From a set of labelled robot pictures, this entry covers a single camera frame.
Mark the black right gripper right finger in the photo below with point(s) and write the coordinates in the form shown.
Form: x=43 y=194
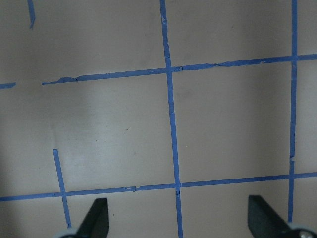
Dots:
x=263 y=221

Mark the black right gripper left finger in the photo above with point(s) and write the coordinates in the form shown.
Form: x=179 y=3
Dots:
x=96 y=222

